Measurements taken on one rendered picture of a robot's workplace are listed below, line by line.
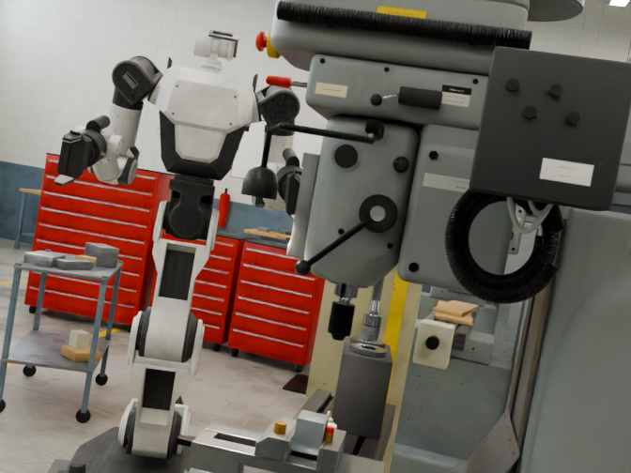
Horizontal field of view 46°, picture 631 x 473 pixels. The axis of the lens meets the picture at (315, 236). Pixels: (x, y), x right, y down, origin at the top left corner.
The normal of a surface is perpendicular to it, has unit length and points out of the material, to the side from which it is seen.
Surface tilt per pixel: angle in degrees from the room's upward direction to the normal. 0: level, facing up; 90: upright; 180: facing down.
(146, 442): 106
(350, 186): 90
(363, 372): 90
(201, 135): 90
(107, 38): 90
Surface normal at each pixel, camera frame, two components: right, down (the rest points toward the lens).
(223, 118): 0.12, 0.07
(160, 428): 0.02, 0.56
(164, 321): 0.18, -0.33
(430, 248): -0.19, 0.02
